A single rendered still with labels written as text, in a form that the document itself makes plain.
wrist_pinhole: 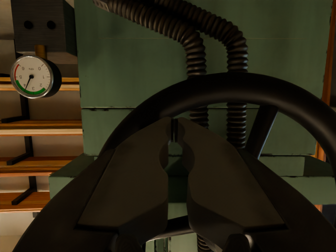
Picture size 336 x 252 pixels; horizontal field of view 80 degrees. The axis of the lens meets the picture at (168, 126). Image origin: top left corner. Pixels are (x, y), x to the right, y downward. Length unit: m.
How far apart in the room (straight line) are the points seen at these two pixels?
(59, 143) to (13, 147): 0.61
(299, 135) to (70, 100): 2.82
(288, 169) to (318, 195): 0.08
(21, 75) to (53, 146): 2.85
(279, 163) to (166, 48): 0.30
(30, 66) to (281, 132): 0.43
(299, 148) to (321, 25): 0.22
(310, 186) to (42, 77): 0.51
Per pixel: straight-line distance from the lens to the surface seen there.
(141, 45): 0.38
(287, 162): 0.45
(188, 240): 0.35
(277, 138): 0.43
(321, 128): 0.23
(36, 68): 0.36
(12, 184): 3.66
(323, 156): 1.90
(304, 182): 0.48
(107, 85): 0.38
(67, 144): 3.13
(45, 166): 2.83
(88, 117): 0.40
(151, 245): 0.91
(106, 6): 0.30
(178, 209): 0.32
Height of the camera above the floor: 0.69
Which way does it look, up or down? 9 degrees up
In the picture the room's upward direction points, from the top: 180 degrees counter-clockwise
